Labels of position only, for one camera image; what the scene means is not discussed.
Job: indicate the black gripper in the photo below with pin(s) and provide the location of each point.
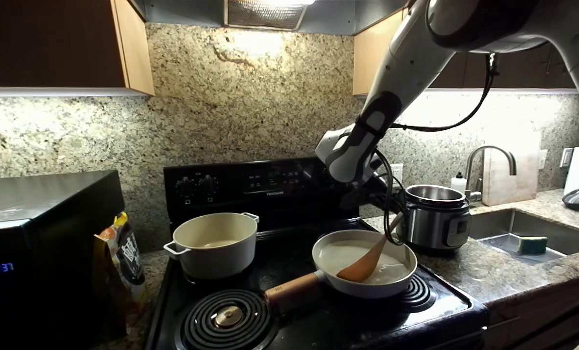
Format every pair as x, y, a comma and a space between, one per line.
370, 196

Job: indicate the wooden spatula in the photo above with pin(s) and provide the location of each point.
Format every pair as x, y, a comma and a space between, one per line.
360, 268

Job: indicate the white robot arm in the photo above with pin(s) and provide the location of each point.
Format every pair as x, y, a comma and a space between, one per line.
418, 60

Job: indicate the stainless steel pressure cooker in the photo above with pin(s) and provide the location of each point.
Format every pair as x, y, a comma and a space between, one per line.
438, 225

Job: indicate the small soap bottle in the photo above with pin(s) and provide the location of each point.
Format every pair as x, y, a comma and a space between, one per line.
459, 184

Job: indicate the black coil burner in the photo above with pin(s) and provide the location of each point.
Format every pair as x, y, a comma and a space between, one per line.
203, 324
422, 295

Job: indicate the chrome faucet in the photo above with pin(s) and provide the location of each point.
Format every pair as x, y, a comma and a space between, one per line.
490, 151

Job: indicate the black electric stove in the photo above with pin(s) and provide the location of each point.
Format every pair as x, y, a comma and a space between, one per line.
271, 188

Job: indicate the white cutting board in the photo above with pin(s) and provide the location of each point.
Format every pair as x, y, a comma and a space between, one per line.
519, 182

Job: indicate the green sponge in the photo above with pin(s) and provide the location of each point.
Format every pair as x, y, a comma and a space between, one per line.
533, 246

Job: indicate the stainless steel sink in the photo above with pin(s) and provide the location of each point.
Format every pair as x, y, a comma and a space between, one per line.
548, 237

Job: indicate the dark wooden upper cabinet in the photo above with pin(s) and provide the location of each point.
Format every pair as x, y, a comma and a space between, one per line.
49, 40
368, 60

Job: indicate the steel range hood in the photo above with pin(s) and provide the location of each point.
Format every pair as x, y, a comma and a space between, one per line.
271, 17

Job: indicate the dark snack bag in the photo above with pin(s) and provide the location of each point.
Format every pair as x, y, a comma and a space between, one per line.
125, 250

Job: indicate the black microwave oven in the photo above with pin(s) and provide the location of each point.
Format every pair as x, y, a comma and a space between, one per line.
37, 260

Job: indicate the white wall outlet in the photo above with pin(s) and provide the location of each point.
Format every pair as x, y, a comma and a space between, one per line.
564, 159
399, 172

